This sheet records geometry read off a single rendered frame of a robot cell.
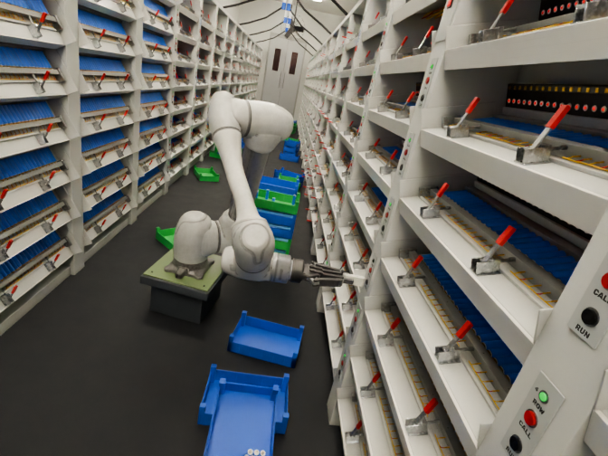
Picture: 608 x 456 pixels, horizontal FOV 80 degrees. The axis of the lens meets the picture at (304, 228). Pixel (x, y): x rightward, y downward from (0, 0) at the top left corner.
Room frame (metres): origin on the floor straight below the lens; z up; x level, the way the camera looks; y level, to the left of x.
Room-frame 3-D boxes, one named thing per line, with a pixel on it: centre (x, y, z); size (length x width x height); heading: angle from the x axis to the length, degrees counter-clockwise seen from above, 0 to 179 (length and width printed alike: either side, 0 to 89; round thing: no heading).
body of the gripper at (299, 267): (1.01, -0.03, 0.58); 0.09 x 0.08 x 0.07; 96
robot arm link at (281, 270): (1.01, 0.04, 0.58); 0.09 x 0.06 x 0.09; 6
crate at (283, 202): (2.12, 0.21, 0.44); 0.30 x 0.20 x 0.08; 92
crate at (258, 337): (1.34, 0.06, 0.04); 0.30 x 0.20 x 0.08; 86
